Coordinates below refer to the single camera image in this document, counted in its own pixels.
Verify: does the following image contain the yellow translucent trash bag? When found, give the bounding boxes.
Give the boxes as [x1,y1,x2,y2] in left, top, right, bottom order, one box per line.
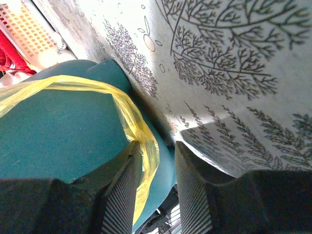
[0,75,160,222]

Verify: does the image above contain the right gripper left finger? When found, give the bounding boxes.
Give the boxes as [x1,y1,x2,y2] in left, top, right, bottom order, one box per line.
[0,141,142,234]

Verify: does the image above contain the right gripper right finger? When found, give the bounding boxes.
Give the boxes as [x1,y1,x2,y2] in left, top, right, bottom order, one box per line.
[175,141,312,234]

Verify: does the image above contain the red folded cloth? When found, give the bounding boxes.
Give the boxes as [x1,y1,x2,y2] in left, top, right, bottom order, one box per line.
[0,32,36,75]

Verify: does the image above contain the teal plastic trash bin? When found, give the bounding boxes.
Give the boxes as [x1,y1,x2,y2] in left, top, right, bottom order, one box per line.
[0,59,176,230]

